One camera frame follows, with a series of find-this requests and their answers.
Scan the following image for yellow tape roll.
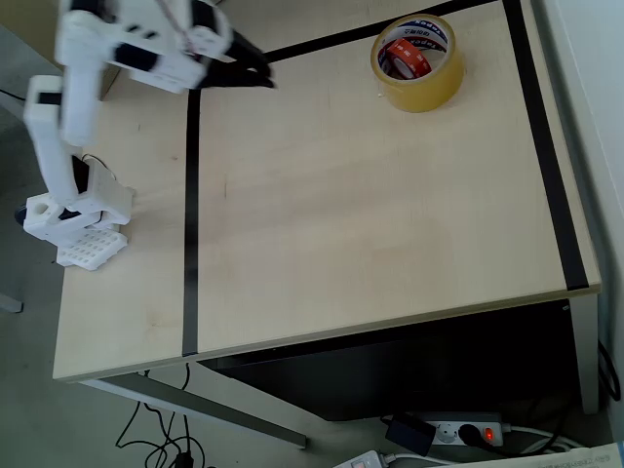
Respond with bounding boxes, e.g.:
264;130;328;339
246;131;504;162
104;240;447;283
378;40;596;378
370;13;466;114

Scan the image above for black panel under table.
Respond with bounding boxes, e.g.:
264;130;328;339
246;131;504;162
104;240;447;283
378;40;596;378
199;296;584;423

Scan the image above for grey slanted table leg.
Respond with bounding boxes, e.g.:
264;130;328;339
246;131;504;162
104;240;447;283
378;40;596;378
77;363;309;450

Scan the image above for black power adapter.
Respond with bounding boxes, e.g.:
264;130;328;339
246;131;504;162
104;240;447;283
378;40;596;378
384;413;438;457

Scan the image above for small white power strip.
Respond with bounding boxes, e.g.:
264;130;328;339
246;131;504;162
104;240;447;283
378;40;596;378
333;448;392;468

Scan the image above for black round plug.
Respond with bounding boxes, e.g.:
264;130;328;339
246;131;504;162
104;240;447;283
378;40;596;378
457;422;482;448

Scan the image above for grey upright table leg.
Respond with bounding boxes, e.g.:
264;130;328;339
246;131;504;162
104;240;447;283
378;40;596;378
567;294;602;416

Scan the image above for printed paper sheet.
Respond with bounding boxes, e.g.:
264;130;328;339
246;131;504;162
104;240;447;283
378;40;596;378
487;441;624;468

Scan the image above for red white arm cable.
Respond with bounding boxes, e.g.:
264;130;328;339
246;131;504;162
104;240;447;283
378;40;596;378
155;0;204;63

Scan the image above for white perforated base plate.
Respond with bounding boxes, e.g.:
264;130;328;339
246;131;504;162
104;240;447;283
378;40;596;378
56;227;130;271

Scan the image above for black floor cables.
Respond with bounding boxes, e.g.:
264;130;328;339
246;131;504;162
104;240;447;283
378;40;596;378
115;365;216;468

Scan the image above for white power strip red switch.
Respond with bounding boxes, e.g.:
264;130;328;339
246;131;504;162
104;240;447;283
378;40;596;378
421;411;511;449

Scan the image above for white power cable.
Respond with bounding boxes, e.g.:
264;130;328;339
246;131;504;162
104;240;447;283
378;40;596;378
501;422;582;457

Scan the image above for black looped cable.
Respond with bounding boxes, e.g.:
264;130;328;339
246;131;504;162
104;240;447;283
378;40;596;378
597;339;623;404

